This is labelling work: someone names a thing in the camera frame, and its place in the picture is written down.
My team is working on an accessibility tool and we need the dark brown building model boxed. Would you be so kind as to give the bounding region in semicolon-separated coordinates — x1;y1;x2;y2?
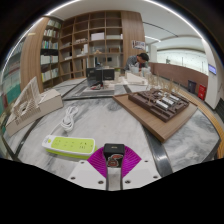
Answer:
128;88;190;123

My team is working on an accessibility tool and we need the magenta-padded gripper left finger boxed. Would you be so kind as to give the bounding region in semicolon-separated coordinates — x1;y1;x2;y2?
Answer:
67;148;115;192

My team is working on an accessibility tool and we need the thin wooden stick model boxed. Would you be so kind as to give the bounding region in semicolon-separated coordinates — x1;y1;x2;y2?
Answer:
146;73;183;96

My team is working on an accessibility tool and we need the flat wooden board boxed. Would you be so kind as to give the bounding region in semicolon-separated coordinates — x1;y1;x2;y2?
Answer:
112;88;199;144

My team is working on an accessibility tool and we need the black box model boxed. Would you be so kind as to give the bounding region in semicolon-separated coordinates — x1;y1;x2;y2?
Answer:
85;67;116;87

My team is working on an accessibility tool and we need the red bin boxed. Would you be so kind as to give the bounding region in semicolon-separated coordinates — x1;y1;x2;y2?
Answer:
197;84;208;101

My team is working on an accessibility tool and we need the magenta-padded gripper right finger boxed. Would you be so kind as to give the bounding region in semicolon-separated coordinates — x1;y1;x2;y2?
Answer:
113;148;163;192

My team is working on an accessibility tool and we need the grey model base board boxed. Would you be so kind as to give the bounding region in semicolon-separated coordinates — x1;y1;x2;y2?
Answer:
81;83;116;97

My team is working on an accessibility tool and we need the wooden wall shelf unit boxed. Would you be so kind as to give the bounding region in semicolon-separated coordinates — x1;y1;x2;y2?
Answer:
19;10;146;93

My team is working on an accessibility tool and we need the small white building model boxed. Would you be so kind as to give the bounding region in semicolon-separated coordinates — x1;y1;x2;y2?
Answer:
124;72;148;86

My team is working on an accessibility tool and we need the coiled white cable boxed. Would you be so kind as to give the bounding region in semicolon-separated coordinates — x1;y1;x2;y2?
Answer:
49;105;80;137

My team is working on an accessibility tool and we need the poster on shelf panel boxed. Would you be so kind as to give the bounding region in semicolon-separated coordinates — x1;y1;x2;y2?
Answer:
131;39;146;51

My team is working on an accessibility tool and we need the person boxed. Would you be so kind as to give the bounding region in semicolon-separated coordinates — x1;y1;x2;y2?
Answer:
124;52;150;71

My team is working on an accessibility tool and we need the bookcase with coloured books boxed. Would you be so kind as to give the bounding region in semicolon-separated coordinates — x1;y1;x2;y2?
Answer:
0;43;24;118

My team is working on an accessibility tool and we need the black bin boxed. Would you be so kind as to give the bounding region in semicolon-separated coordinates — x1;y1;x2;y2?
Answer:
187;79;197;94

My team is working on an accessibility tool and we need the black charger with red print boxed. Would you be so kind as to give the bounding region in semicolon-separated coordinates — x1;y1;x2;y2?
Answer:
103;143;126;169

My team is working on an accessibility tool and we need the white architectural model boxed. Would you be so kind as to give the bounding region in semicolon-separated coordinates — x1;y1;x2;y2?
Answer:
4;76;64;137

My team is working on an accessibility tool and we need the wall screen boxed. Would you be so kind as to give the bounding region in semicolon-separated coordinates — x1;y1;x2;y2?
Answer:
207;63;218;76

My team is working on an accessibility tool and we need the white and green power strip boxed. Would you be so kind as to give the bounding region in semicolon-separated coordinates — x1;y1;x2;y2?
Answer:
41;134;98;160

